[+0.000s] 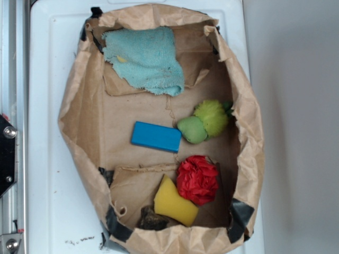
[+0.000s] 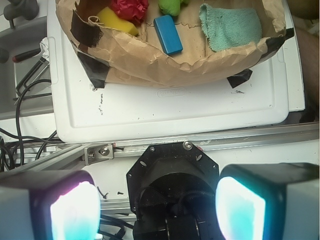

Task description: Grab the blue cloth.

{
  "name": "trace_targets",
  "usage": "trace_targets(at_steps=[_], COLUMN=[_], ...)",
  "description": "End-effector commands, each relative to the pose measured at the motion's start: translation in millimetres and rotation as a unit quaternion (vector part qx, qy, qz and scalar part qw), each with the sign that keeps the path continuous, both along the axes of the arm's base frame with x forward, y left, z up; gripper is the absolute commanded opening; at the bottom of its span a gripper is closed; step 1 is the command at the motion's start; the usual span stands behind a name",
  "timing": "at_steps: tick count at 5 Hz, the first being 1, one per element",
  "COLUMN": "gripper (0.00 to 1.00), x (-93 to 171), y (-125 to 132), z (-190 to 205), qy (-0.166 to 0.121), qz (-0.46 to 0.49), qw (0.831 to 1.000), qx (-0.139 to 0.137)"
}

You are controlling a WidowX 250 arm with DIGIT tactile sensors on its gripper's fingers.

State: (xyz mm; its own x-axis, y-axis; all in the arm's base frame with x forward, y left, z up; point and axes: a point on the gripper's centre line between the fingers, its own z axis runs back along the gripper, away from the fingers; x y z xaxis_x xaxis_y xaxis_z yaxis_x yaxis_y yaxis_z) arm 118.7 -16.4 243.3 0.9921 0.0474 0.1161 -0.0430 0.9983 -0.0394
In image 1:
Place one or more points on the light blue terry cloth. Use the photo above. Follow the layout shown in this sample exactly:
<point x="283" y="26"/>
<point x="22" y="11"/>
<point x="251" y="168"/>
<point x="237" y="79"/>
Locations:
<point x="146" y="59"/>

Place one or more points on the blue rectangular block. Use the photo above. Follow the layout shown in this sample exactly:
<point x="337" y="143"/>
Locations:
<point x="156" y="137"/>

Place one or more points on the green plush toy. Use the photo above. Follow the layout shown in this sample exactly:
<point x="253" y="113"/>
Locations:
<point x="210" y="118"/>

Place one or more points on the red crumpled paper ball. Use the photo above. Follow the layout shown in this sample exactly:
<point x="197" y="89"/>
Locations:
<point x="197" y="180"/>

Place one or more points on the brown paper bag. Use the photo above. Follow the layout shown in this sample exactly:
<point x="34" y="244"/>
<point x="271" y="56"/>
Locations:
<point x="99" y="112"/>

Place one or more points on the yellow sponge piece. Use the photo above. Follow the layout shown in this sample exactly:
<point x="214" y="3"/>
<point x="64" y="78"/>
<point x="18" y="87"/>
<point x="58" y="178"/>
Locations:
<point x="168" y="202"/>

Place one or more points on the dark brown rock lump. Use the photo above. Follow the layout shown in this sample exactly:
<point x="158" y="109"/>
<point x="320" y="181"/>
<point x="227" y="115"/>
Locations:
<point x="151" y="221"/>

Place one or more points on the white tray lid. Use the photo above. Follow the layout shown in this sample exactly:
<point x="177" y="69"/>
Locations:
<point x="60" y="216"/>

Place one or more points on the black metal bracket plate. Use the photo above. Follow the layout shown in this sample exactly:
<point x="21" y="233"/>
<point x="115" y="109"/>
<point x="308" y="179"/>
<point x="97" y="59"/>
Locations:
<point x="8" y="155"/>

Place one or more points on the aluminium frame rail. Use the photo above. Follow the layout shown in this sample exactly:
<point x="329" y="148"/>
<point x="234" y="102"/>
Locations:
<point x="15" y="29"/>

